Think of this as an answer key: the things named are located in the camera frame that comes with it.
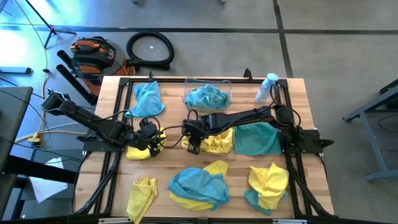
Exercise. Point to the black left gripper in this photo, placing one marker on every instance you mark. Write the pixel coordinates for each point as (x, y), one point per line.
(147, 130)

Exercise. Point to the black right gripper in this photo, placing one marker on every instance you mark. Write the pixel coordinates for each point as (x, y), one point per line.
(194, 129)

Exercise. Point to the cloth pile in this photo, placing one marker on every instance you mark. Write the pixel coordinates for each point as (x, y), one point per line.
(217, 168)

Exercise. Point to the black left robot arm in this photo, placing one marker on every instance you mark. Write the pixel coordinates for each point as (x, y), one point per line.
(93, 123)

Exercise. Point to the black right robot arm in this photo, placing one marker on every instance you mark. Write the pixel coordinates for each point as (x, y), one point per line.
(236, 116)

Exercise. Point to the clear plastic basket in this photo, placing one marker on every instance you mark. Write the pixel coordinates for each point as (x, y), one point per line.
(232, 146)
(206, 81)

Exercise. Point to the black table clamp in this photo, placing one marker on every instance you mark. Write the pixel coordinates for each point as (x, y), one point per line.
(150, 75)
(247, 74)

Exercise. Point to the light blue air freshener can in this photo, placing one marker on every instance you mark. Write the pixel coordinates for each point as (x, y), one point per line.
(264, 90)

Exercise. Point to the black vacuum tube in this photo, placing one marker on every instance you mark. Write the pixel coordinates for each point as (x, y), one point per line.
(63, 56)
(73, 81)

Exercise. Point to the orange and black shop vacuum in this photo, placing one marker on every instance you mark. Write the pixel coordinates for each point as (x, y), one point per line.
(93, 56)

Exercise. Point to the white paper sheet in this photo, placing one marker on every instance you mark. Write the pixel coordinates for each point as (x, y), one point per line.
(46, 186)

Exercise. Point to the dark grey side table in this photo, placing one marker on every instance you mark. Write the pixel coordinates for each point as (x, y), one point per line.
(12, 124)

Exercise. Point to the black flat floor bar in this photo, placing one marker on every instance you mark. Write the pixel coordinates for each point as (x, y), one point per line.
(15, 70)

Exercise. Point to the black tripod stand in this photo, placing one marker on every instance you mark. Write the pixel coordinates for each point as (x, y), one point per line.
(46, 26)

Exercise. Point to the black aluminium table frame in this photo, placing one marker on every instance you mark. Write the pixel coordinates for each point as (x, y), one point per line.
(171, 80)

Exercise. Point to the silver metal bracket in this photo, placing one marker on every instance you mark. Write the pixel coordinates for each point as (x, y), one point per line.
(289, 221)
(115, 221)

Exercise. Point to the blue-grey metal table frame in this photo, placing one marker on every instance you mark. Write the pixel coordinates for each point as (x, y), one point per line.
(377, 149)

